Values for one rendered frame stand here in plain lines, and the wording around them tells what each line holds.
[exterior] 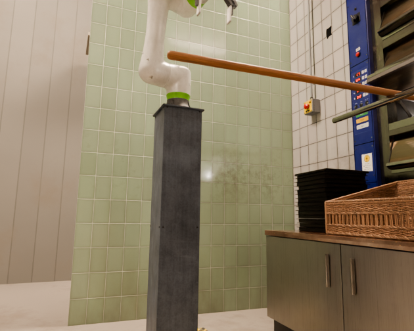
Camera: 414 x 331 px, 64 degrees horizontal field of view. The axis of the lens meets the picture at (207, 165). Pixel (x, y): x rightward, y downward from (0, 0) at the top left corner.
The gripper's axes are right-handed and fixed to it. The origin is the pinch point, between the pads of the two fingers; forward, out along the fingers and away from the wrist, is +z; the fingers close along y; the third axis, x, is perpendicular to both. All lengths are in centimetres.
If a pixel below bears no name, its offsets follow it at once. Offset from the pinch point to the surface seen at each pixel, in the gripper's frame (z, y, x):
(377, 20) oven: -36, -112, -14
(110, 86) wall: -1, 27, -108
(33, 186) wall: 64, 79, -252
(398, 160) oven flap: 50, -110, -3
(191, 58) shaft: 27.5, 14.5, 15.3
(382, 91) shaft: 27, -70, 21
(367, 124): 26, -110, -22
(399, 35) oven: -19, -111, 0
